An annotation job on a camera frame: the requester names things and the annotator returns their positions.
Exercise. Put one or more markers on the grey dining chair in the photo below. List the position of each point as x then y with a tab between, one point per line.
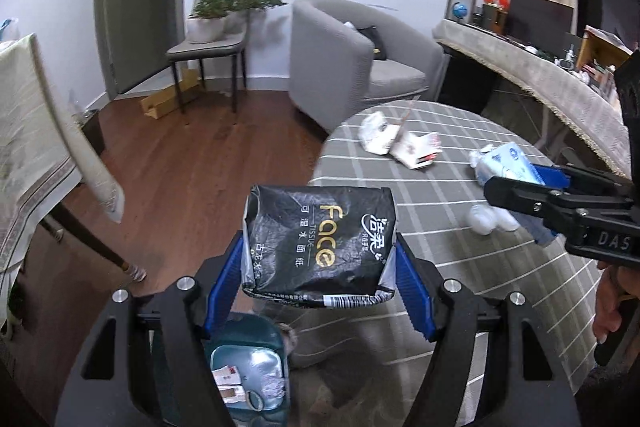
205	47

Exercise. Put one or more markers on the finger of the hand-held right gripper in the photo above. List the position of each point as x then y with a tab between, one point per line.
515	197
550	177

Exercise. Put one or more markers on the open cardboard box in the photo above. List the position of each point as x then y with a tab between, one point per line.
600	42

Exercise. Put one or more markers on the dark wooden table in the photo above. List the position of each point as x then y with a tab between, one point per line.
90	237

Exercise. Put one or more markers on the black handbag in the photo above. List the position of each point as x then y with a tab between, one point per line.
375	42

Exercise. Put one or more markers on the blue wet wipes packet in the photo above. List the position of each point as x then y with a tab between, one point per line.
510	159

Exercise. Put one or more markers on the crumpled white carton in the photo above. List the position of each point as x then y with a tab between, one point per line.
375	132

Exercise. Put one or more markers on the grey armchair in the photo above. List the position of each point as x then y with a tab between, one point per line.
330	57

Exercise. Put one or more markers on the person's right forearm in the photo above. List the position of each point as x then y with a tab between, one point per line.
610	397

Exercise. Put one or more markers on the flat brown cardboard box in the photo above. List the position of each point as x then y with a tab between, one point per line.
160	104

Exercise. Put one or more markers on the crumpled white tissue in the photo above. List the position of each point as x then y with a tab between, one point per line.
482	219

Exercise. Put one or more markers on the white plastic bag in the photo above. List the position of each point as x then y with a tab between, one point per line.
6	29

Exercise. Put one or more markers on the grey door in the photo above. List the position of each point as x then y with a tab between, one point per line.
135	7

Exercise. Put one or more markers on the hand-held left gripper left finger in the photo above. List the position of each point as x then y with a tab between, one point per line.
227	287

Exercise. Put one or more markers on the black tissue packet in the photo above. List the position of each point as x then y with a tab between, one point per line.
320	247

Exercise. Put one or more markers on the black monitor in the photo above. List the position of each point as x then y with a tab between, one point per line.
540	22

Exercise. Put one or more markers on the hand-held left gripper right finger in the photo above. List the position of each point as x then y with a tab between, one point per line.
412	292

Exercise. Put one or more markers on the brown wooden speaker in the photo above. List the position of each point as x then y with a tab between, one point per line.
495	19

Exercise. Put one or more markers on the spreading green potted plant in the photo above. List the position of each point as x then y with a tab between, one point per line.
260	1

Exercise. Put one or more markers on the red label white carton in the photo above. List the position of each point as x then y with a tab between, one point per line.
410	149

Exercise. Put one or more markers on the small blue globe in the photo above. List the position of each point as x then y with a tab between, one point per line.
458	10

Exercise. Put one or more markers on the person's right hand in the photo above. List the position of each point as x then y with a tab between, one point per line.
606	307

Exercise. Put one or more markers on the potted plant in white pot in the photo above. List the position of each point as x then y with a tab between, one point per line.
205	29

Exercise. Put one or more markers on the grey checked tablecloth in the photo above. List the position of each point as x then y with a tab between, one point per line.
450	247

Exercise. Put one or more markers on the beige fringed desk cloth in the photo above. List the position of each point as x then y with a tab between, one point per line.
525	67

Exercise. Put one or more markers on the beige patterned tablecloth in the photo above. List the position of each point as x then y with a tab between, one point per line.
30	147

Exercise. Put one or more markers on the dark teal trash bin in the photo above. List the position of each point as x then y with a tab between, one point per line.
240	329

